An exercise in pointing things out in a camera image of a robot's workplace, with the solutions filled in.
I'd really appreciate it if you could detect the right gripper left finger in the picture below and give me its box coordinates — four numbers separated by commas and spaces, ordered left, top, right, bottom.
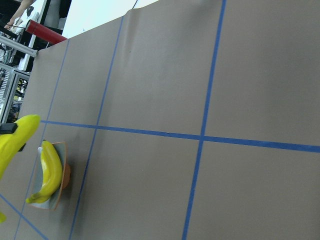
0, 123, 18, 134

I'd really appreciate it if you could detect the yellow banana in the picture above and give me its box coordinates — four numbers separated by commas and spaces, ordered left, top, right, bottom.
25, 140, 63, 204
0, 114, 41, 223

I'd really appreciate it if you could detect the grey square plate orange rim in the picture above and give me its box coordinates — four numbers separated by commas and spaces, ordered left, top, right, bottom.
25, 140, 71, 211

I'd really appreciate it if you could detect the red cylinder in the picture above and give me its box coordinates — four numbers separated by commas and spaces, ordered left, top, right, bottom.
25, 20, 67, 45

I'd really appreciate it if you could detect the brown paper table mat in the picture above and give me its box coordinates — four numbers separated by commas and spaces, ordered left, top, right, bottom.
0, 0, 320, 240

